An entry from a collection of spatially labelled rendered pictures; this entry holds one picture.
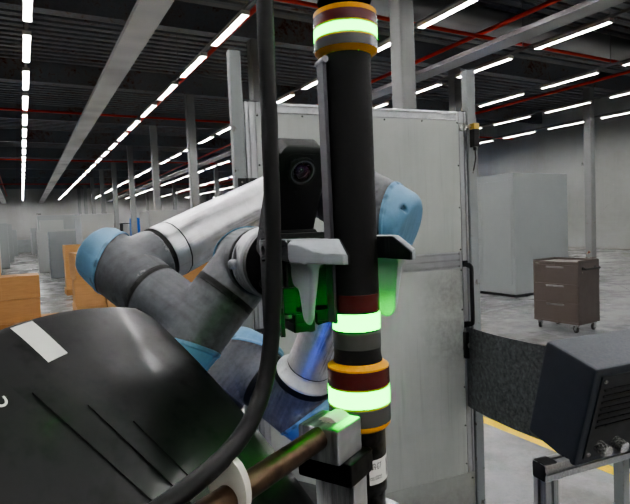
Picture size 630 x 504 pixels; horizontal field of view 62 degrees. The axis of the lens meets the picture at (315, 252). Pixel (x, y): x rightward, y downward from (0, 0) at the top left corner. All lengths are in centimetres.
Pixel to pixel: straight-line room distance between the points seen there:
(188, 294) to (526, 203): 991
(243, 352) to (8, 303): 854
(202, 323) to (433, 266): 207
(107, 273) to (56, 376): 31
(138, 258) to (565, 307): 687
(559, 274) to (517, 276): 298
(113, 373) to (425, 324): 229
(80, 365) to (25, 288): 914
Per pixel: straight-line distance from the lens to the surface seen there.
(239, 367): 106
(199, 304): 58
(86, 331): 39
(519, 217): 1023
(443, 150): 263
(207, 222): 72
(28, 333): 37
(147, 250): 66
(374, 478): 39
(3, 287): 950
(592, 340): 110
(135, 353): 39
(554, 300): 738
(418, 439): 272
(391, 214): 81
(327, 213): 36
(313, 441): 33
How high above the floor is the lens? 148
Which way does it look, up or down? 3 degrees down
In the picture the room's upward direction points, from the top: 2 degrees counter-clockwise
